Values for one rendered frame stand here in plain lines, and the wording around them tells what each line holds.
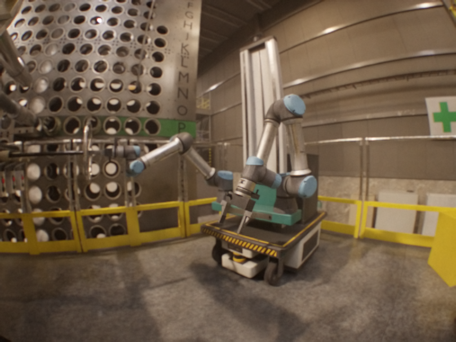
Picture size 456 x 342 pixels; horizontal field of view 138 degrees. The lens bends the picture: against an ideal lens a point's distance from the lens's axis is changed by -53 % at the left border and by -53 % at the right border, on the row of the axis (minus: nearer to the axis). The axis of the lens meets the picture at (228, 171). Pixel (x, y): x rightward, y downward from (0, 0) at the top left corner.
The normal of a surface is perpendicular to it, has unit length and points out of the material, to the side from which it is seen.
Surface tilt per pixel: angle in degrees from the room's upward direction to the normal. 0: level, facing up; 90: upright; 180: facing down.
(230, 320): 0
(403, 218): 90
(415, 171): 90
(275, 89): 90
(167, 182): 90
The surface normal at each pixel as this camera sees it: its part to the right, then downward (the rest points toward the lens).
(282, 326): -0.02, -1.00
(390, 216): -0.80, 0.04
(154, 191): 0.59, 0.02
